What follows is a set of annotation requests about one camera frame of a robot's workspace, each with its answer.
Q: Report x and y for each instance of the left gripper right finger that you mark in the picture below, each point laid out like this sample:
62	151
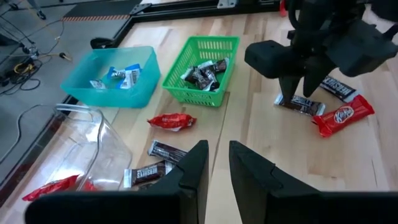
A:
280	208

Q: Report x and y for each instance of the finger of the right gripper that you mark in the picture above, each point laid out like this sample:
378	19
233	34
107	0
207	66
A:
314	77
289	87

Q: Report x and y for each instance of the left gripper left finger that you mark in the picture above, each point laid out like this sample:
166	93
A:
174	205

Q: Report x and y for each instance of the dark brown chocolate bar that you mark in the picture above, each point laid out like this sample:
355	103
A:
164	151
189	74
207	82
219	65
339	89
147	174
203	69
304	105

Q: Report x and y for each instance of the red KitKat candy bar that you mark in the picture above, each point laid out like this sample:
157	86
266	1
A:
172	121
342	115
51	188

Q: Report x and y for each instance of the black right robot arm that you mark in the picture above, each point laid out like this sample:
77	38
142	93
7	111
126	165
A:
314	12

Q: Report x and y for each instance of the clear plastic bin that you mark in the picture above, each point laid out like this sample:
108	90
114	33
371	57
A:
109	155

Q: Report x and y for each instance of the green plastic basket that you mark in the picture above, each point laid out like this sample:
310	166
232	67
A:
186	96

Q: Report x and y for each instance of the teal plastic bin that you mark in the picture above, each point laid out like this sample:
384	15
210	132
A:
124	98

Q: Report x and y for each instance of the black mat with orange stripes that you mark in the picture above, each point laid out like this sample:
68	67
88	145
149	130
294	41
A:
102	7

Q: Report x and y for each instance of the black frame clamp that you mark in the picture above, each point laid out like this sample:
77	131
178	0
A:
102	43

